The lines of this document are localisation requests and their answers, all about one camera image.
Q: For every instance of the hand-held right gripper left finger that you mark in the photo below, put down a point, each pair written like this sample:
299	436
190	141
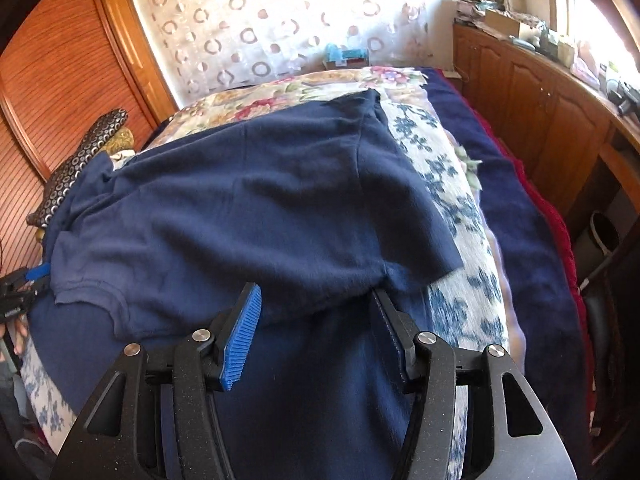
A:
242	335

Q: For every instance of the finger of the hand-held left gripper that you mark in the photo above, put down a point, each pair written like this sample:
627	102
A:
39	272

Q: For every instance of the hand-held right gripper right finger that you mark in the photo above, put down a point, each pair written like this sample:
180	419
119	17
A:
389	327

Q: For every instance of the navy blue t-shirt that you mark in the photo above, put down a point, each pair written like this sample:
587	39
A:
250	200

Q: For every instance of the person's left hand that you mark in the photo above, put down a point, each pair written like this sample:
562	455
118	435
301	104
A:
17	337

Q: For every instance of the dark circle-patterned cloth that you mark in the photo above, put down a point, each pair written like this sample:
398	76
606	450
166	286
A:
80	165

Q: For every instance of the blue floral white sheet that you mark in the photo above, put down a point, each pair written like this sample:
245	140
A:
450	200

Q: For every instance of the navy blue blanket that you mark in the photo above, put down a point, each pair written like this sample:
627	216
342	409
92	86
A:
525	260

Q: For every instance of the olive yellow folded cloth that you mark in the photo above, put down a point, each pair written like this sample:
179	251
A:
120	141

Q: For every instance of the wooden louvered wardrobe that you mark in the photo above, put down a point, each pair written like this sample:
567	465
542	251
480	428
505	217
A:
65	70

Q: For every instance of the grey waste bin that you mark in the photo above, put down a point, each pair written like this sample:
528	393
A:
597	245

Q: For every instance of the colourful floral quilt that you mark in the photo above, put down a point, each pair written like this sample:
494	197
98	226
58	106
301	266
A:
260	97

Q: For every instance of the wooden cabinet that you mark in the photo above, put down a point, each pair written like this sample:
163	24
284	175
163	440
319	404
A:
540	105

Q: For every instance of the box with blue cloth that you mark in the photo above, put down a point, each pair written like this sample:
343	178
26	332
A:
345	51

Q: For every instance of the circle-patterned sheer curtain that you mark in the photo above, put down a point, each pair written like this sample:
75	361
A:
280	25

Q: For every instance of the pink figurine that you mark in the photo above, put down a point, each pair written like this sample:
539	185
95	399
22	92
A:
582	65

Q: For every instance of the cardboard box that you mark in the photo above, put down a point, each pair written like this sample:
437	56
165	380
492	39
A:
502	21

